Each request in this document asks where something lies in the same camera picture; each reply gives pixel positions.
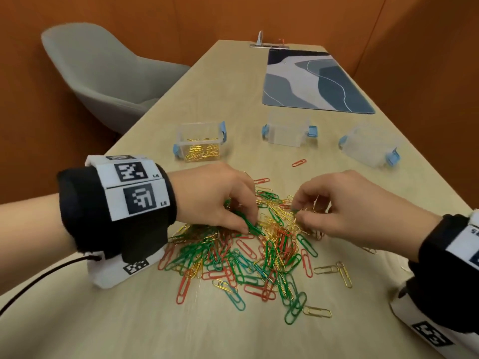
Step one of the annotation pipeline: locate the person's left hand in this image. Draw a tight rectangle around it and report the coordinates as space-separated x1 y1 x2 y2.
168 162 259 235

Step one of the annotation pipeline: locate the person's right hand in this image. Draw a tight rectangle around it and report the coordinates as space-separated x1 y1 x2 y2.
291 170 443 263

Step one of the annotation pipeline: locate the sorted heap of gold clips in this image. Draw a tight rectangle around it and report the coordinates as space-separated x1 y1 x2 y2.
183 138 221 162

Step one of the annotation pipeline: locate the transparent box with blue latches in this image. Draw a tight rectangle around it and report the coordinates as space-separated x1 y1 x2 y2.
338 125 401 168
173 121 228 162
261 112 319 148

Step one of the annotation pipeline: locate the pile of colored paper clips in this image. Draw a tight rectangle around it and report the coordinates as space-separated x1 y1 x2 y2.
157 159 379 326

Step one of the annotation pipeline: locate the white left marker band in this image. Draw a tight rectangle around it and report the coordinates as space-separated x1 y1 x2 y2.
85 155 172 222

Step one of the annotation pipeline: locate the white marker band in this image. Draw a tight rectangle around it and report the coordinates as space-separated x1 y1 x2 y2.
445 209 479 272
85 155 172 222

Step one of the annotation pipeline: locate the white right marker band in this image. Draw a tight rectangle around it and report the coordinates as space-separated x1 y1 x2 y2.
445 209 479 272

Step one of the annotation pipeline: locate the blue patterned desk mat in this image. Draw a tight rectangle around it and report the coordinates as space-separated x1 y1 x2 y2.
261 48 376 115

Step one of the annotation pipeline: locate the grey shell chair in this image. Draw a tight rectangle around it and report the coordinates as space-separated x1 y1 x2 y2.
41 22 192 135

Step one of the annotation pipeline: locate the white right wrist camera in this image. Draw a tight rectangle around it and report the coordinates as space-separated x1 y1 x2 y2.
389 287 479 359

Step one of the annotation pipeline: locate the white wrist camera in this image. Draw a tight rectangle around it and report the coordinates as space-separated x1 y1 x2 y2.
86 247 165 290
389 287 479 359

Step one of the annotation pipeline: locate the black right wrist strap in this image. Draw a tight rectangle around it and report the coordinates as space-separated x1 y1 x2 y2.
398 214 479 333

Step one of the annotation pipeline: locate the black wrist strap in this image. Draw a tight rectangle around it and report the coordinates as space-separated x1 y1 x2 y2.
56 163 178 264
398 214 479 333

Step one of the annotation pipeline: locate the black left wrist strap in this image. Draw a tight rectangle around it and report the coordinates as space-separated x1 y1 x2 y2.
56 163 178 264

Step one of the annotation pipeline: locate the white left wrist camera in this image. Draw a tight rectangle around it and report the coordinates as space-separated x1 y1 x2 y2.
86 247 165 290

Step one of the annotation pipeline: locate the black camera cable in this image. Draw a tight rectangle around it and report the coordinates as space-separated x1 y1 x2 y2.
0 254 102 318

